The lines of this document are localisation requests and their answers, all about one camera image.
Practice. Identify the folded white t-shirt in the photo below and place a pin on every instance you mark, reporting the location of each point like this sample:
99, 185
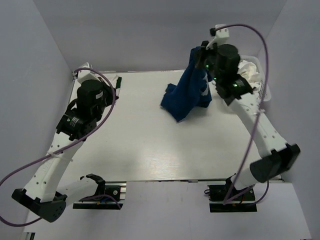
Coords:
114, 82

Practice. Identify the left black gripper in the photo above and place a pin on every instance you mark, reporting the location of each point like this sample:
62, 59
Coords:
109, 91

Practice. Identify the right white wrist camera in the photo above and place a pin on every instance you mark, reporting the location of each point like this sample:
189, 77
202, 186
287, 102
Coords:
220, 34

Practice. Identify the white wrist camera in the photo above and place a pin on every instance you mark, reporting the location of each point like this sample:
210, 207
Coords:
220, 34
84, 75

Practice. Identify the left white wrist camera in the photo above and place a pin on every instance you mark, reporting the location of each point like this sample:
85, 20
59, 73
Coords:
84, 75

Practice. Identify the white t-shirt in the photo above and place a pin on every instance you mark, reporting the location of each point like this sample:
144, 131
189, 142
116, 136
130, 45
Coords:
249, 71
114, 82

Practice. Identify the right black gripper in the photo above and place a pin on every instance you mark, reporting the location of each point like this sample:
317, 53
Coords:
200, 53

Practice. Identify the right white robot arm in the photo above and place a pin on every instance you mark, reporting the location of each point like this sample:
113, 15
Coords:
276, 154

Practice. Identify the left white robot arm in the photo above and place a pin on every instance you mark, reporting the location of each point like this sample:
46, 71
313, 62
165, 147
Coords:
41, 195

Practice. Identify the blue t-shirt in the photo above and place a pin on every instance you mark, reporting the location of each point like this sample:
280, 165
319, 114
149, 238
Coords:
191, 91

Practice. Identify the white plastic basket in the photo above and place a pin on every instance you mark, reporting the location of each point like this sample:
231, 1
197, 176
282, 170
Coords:
264, 90

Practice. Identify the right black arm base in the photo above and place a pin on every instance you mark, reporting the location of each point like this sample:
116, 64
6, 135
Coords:
244, 203

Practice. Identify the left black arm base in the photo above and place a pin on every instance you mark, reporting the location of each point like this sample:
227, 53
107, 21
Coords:
112, 198

